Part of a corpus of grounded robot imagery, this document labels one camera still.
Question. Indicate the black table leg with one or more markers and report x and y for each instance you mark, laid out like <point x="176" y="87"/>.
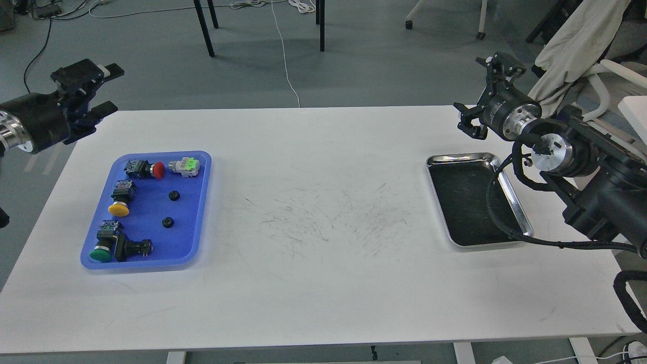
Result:
<point x="203" y="24"/>

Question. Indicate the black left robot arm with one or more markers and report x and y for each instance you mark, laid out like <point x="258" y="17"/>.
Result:
<point x="36" y="121"/>

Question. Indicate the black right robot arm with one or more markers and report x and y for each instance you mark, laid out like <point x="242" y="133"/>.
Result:
<point x="601" y="182"/>

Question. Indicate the grey green switch module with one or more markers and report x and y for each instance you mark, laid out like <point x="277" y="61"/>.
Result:
<point x="186" y="167"/>

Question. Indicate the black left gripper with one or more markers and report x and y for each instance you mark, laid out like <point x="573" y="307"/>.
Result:
<point x="36" y="121"/>

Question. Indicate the red push button switch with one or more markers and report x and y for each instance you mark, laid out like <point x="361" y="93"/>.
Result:
<point x="143" y="169"/>

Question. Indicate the beige cloth on chair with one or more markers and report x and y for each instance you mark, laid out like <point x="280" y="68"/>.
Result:
<point x="575" y="47"/>

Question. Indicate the silver metal tray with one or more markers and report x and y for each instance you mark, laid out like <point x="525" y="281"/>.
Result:
<point x="460" y="183"/>

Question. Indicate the blue plastic tray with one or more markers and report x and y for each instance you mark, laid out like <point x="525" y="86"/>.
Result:
<point x="172" y="247"/>

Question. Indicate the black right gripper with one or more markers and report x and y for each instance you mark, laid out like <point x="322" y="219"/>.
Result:
<point x="501" y="107"/>

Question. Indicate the black switch block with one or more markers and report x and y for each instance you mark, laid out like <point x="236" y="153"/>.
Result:
<point x="126" y="247"/>

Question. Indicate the yellow push button switch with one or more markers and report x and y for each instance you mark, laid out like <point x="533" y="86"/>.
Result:
<point x="124" y="192"/>

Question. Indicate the green push button switch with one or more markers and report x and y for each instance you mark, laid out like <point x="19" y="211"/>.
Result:
<point x="107" y="236"/>

